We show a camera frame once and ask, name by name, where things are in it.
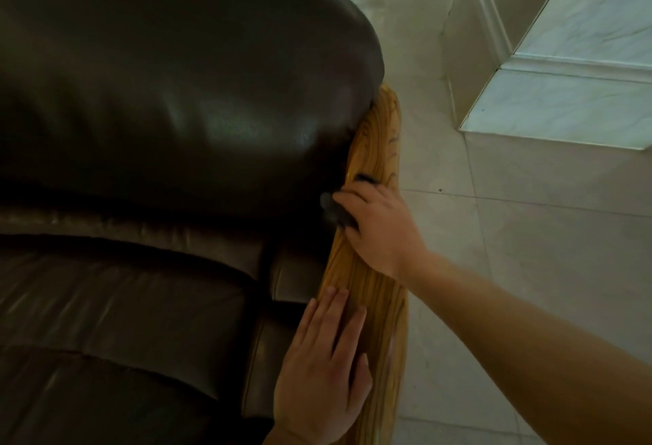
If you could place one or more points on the brown leather sofa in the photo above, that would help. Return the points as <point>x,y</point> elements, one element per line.
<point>153,103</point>

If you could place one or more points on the person's right hand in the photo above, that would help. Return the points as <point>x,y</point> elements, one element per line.
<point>387,235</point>

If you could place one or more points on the dark cleaning cloth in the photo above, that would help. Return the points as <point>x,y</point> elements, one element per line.
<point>332,211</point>

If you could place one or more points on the white marble pillar base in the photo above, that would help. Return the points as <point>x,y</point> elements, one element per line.
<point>570,83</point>

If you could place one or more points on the person's left forearm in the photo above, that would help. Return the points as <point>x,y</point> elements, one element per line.
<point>277,438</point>

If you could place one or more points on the person's left hand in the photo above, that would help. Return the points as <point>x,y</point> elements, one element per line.
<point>313,388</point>

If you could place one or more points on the person's left little finger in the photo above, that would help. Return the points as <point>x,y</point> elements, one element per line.
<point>304,320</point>

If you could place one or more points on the person's right forearm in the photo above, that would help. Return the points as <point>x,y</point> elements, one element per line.
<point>519,348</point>

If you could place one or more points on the person's right fingers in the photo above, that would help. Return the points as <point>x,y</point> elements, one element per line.
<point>364,201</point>

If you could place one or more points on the person's left middle finger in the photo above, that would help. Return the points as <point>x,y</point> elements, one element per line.
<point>333,317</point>

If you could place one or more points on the wooden sofa armrest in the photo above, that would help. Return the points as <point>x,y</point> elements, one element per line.
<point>373,144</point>

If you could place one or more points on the person's left thumb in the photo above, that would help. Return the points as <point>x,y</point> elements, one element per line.
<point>362,381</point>

